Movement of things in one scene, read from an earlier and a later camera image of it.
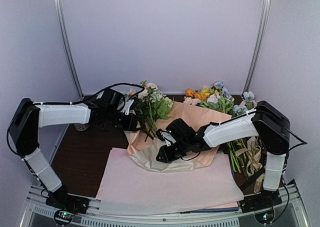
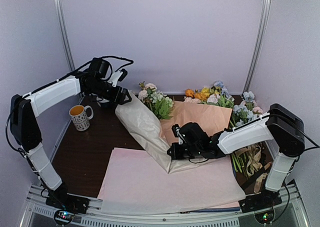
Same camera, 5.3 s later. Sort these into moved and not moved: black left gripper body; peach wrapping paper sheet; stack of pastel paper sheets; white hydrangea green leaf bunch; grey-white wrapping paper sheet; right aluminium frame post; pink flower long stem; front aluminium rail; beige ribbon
Moved: black left gripper body; peach wrapping paper sheet; grey-white wrapping paper sheet
Not moved: beige ribbon; front aluminium rail; right aluminium frame post; pink flower long stem; white hydrangea green leaf bunch; stack of pastel paper sheets
